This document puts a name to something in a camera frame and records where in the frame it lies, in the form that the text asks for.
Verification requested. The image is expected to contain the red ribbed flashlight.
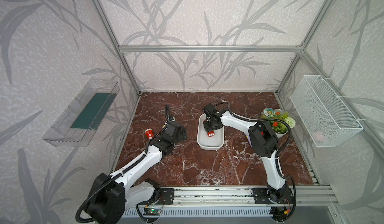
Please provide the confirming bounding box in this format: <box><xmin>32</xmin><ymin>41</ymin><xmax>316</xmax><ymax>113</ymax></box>
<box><xmin>207</xmin><ymin>131</ymin><xmax>215</xmax><ymax>137</ymax></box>

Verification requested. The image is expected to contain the aluminium front rail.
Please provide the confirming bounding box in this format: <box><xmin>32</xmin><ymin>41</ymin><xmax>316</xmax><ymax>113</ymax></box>
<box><xmin>86</xmin><ymin>185</ymin><xmax>341</xmax><ymax>209</ymax></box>

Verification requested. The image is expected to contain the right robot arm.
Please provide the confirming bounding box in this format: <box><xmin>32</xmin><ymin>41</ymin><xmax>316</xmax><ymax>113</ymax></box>
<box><xmin>203</xmin><ymin>102</ymin><xmax>296</xmax><ymax>204</ymax></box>

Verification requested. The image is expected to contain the potted artificial flower plant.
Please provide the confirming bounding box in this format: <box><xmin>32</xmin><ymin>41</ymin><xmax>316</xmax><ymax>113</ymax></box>
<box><xmin>270</xmin><ymin>111</ymin><xmax>296</xmax><ymax>138</ymax></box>

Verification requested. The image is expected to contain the green circuit board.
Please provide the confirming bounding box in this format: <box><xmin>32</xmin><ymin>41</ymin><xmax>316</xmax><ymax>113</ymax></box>
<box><xmin>144</xmin><ymin>207</ymin><xmax>162</xmax><ymax>216</ymax></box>

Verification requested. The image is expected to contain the round colourful tin lid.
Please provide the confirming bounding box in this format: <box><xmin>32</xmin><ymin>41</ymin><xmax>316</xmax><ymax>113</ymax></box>
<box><xmin>261</xmin><ymin>108</ymin><xmax>275</xmax><ymax>119</ymax></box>

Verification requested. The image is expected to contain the white wire mesh basket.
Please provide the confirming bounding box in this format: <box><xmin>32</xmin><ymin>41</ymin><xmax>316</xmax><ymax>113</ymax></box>
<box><xmin>291</xmin><ymin>75</ymin><xmax>364</xmax><ymax>148</ymax></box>

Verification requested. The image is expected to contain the red flashlight with white label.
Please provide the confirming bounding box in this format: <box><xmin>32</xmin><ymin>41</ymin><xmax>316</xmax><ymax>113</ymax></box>
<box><xmin>145</xmin><ymin>129</ymin><xmax>154</xmax><ymax>139</ymax></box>

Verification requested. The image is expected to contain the clear acrylic wall shelf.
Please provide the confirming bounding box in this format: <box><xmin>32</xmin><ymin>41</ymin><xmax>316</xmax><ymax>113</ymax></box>
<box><xmin>43</xmin><ymin>78</ymin><xmax>120</xmax><ymax>147</ymax></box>

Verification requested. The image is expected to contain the aluminium cage frame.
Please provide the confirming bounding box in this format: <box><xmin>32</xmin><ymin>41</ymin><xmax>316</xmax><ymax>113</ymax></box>
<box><xmin>83</xmin><ymin>0</ymin><xmax>384</xmax><ymax>159</ymax></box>

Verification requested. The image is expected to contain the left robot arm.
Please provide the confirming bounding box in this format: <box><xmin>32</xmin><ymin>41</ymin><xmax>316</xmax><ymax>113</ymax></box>
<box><xmin>75</xmin><ymin>121</ymin><xmax>187</xmax><ymax>224</ymax></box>

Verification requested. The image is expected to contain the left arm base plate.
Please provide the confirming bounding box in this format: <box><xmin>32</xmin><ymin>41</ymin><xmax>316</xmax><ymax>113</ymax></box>
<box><xmin>149</xmin><ymin>188</ymin><xmax>175</xmax><ymax>205</ymax></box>

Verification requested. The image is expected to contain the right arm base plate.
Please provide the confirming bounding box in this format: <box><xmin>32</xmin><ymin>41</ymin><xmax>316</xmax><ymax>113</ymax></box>
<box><xmin>251</xmin><ymin>187</ymin><xmax>296</xmax><ymax>205</ymax></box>

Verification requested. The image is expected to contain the white plastic storage tray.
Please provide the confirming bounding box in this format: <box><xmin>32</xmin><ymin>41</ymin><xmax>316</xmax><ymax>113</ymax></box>
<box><xmin>197</xmin><ymin>114</ymin><xmax>225</xmax><ymax>151</ymax></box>

